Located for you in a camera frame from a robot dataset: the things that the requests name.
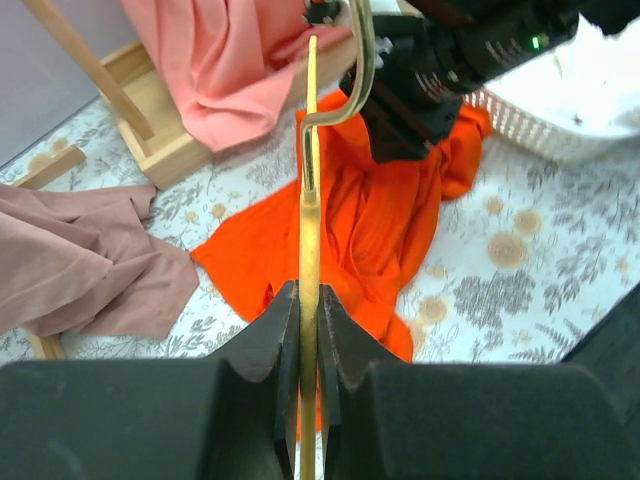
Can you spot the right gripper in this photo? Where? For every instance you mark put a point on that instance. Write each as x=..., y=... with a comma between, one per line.
x=404, y=116

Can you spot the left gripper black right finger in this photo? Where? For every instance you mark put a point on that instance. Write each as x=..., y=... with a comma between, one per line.
x=383, y=418

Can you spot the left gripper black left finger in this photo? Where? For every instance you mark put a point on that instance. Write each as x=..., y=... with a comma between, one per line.
x=229, y=415

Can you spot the orange t-shirt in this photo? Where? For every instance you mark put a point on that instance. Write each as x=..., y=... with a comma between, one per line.
x=377, y=225

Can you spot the yellow plastic hanger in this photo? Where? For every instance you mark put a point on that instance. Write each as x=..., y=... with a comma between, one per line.
x=310, y=214

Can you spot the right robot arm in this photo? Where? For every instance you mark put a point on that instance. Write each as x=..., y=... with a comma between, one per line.
x=495, y=37

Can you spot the white plastic laundry basket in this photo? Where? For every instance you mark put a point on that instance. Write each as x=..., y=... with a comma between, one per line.
x=550, y=139

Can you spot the white cloth in basket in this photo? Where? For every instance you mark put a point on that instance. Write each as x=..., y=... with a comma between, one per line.
x=590, y=83

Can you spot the salmon pink pleated garment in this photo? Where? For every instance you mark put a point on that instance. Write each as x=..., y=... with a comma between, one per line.
x=228, y=64

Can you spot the dusty pink hanging garment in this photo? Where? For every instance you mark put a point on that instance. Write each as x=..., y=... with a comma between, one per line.
x=83, y=261

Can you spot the wooden rack with tray base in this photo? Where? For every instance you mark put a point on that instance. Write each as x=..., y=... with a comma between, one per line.
x=143, y=107

